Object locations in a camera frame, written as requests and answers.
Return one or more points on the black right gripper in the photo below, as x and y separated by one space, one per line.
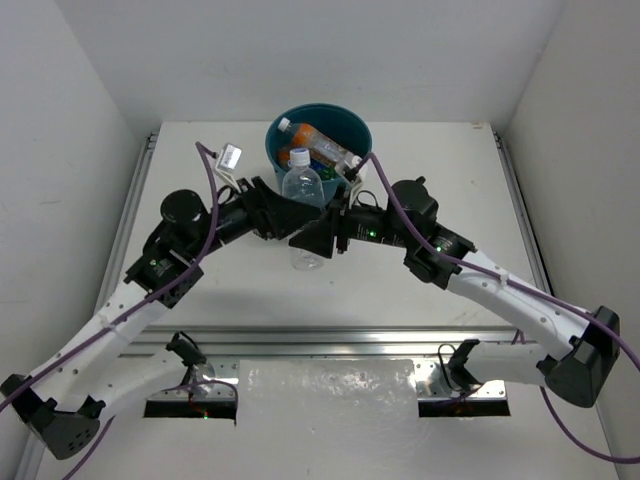
320 236

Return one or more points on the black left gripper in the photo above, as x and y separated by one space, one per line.
255 209

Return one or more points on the clear bottle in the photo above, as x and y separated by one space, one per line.
301 183

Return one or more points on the orange bottle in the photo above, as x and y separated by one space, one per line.
325 150

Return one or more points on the crushed green plastic bottle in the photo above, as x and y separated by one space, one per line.
328 174

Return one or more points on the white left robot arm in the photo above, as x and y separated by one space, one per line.
65 401

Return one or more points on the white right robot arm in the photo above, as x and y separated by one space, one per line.
571 350

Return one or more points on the teal plastic bin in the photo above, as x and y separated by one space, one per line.
336 122

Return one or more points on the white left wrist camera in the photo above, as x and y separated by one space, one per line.
225 164

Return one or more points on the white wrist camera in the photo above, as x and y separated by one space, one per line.
225 164
352 169

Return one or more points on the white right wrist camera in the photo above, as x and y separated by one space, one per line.
352 169

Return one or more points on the aluminium table frame rails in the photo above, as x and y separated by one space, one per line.
334 373

